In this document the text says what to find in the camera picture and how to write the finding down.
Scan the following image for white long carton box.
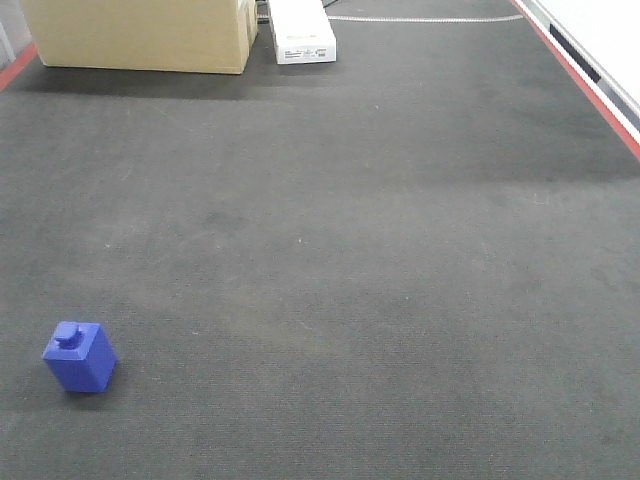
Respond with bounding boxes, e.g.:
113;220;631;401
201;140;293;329
267;0;337;65

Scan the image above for large cardboard box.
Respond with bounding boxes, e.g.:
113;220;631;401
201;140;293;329
21;0;257;74

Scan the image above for red conveyor side rail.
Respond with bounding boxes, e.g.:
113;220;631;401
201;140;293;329
512;1;639;159

